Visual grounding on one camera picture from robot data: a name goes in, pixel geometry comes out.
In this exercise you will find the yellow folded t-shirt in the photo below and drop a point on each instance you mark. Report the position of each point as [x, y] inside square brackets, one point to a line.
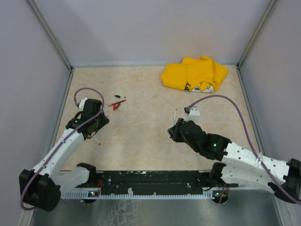
[202, 75]

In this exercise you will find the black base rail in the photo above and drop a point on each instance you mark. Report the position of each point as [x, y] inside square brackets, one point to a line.
[149, 182]

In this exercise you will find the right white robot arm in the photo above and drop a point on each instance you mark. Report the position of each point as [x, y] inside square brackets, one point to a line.
[237, 165]

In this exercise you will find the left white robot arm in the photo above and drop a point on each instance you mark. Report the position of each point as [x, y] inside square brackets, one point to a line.
[43, 186]

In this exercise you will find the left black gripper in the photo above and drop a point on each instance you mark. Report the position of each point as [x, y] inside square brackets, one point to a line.
[104, 120]

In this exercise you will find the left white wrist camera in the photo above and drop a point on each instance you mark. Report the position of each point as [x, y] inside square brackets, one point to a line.
[81, 103]

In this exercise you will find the black capped marker pen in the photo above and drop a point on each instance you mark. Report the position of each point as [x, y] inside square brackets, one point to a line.
[119, 96]

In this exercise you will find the dark red pen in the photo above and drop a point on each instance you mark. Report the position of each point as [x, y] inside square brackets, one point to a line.
[119, 102]

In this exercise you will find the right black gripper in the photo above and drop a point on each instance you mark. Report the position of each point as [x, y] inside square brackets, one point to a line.
[174, 131]

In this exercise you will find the white slotted cable duct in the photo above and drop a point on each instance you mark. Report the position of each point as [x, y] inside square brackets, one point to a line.
[91, 195]

